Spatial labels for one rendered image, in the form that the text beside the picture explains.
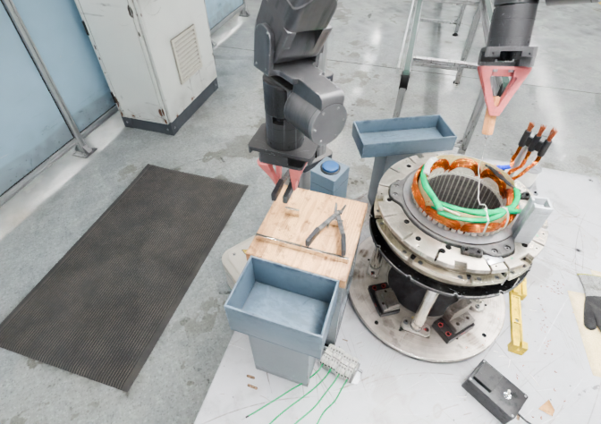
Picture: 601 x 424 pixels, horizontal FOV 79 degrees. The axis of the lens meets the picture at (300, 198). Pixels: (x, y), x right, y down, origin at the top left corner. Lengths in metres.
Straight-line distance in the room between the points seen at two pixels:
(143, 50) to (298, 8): 2.29
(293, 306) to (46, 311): 1.62
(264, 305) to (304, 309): 0.08
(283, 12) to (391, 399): 0.75
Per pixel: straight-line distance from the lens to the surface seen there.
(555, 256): 1.25
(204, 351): 1.79
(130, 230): 2.31
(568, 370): 1.06
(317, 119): 0.43
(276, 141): 0.53
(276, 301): 0.71
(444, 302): 1.01
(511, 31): 0.64
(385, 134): 1.05
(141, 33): 2.65
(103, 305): 2.05
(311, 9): 0.43
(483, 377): 0.89
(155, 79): 2.76
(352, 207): 0.76
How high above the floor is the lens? 1.61
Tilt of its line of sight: 45 degrees down
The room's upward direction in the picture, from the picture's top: straight up
